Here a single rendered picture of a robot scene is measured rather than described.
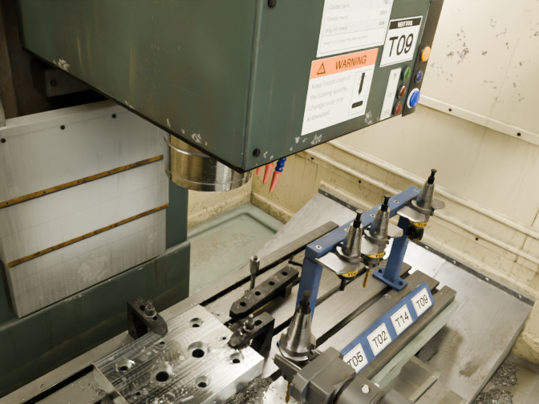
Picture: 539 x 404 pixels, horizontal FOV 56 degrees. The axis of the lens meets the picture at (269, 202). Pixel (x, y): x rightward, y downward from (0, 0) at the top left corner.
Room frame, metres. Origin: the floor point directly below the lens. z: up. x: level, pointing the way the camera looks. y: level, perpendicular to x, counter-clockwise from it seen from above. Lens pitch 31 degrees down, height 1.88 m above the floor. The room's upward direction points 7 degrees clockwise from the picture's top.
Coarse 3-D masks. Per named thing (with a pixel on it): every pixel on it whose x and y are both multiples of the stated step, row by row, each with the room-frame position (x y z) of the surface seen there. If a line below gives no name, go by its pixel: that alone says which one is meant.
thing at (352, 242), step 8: (352, 224) 0.93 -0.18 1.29; (352, 232) 0.92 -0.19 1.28; (360, 232) 0.92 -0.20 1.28; (344, 240) 0.93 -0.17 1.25; (352, 240) 0.92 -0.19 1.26; (360, 240) 0.92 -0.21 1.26; (344, 248) 0.92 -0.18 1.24; (352, 248) 0.91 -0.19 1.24; (360, 248) 0.93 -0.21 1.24; (352, 256) 0.91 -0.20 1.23
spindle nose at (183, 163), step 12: (168, 144) 0.76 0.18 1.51; (180, 144) 0.74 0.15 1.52; (168, 156) 0.76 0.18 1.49; (180, 156) 0.74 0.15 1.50; (192, 156) 0.73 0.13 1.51; (204, 156) 0.73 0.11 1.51; (168, 168) 0.76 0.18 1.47; (180, 168) 0.74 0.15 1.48; (192, 168) 0.73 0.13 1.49; (204, 168) 0.73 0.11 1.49; (216, 168) 0.73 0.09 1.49; (228, 168) 0.74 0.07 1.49; (180, 180) 0.74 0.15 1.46; (192, 180) 0.73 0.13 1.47; (204, 180) 0.73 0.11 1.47; (216, 180) 0.73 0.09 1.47; (228, 180) 0.74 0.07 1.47; (240, 180) 0.76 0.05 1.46
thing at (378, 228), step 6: (378, 210) 1.02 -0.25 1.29; (378, 216) 1.01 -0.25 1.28; (384, 216) 1.00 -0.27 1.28; (372, 222) 1.02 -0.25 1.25; (378, 222) 1.00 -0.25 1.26; (384, 222) 1.00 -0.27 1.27; (372, 228) 1.01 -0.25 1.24; (378, 228) 1.00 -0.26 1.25; (384, 228) 1.00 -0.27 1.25; (372, 234) 1.00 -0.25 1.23; (378, 234) 1.00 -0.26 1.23; (384, 234) 1.00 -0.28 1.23
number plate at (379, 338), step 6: (384, 324) 1.01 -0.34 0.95; (378, 330) 0.98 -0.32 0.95; (384, 330) 0.99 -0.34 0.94; (372, 336) 0.96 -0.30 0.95; (378, 336) 0.97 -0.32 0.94; (384, 336) 0.98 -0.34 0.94; (372, 342) 0.95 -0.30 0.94; (378, 342) 0.96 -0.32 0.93; (384, 342) 0.97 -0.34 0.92; (372, 348) 0.94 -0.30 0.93; (378, 348) 0.95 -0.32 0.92
